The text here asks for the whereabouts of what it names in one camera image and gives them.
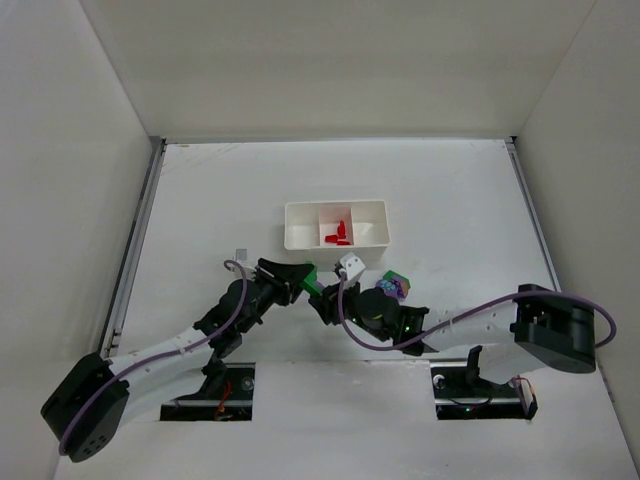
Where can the left aluminium table rail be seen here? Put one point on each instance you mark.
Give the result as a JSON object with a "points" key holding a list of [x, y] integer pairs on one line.
{"points": [[116, 314]]}

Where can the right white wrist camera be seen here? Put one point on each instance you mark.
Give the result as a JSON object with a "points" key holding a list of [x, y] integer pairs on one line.
{"points": [[349, 269]]}

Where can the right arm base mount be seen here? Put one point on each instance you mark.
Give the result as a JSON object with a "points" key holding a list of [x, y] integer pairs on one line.
{"points": [[460, 393]]}

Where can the green leafy lego piece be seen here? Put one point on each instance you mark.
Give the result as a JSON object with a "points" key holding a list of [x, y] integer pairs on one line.
{"points": [[311, 285]]}

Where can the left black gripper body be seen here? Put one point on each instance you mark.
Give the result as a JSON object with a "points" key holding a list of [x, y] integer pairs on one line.
{"points": [[273, 282]]}

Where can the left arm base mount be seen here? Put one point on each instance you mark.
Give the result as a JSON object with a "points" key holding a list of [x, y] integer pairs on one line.
{"points": [[225, 395]]}

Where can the green rectangular lego brick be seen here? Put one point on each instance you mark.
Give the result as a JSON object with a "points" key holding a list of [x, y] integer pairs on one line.
{"points": [[391, 275]]}

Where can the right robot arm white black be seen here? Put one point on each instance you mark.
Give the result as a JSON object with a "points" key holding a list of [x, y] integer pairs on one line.
{"points": [[524, 331]]}

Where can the red zigzag lego piece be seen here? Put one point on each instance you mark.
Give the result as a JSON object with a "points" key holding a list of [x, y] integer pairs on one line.
{"points": [[342, 227]]}

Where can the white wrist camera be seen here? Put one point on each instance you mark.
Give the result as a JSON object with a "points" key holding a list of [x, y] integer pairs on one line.
{"points": [[241, 256], [349, 269]]}

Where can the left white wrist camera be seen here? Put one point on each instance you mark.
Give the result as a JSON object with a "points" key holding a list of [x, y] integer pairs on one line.
{"points": [[241, 256]]}

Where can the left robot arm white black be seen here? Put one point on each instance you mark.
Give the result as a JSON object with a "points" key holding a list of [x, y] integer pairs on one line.
{"points": [[98, 395]]}

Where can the purple round flower lego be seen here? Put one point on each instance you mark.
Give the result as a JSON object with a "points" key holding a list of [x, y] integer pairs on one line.
{"points": [[394, 289]]}

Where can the right aluminium table rail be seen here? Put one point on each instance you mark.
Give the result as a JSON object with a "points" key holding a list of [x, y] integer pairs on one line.
{"points": [[511, 147]]}

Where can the aluminium table rail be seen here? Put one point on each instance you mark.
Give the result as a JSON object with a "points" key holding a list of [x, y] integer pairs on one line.
{"points": [[116, 314], [511, 147]]}

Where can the white three-compartment container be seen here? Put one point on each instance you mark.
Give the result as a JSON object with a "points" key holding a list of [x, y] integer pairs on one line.
{"points": [[306, 224]]}

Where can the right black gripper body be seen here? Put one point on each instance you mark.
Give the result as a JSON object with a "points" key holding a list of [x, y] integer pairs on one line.
{"points": [[329, 304]]}

